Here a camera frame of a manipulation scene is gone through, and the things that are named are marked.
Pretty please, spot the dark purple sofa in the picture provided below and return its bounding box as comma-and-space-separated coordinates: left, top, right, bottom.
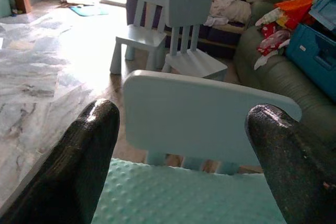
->
125, 0, 270, 59

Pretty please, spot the blue floor mat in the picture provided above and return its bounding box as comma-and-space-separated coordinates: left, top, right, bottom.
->
68, 5, 109, 17

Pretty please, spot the blue hard suitcase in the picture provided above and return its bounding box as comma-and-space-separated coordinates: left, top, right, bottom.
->
285, 23, 336, 103

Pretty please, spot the green leather sofa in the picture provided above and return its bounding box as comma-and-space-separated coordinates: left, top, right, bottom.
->
233, 0, 336, 154

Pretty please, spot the aqua dotted pillow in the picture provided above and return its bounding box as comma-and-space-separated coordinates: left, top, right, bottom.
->
90, 157, 288, 224

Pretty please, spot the light blue kids chair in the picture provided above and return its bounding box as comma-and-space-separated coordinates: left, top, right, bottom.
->
122, 69, 303, 176
161, 0, 228, 82
109, 0, 186, 74

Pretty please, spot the red white patterned cloth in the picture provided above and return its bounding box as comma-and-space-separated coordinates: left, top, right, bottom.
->
254, 7, 292, 70

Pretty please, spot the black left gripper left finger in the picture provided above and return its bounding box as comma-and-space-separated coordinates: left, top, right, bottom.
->
0, 99, 120, 224

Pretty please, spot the orange cloth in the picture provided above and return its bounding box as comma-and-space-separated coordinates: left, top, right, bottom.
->
274, 0, 336, 29

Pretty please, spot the light blue plastic toy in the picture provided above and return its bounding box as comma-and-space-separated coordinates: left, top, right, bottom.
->
308, 0, 336, 27

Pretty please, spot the white pink clothes pile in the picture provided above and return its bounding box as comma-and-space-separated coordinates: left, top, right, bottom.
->
199, 0, 253, 27

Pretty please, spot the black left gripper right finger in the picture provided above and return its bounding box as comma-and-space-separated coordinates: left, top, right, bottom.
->
245, 104, 336, 224

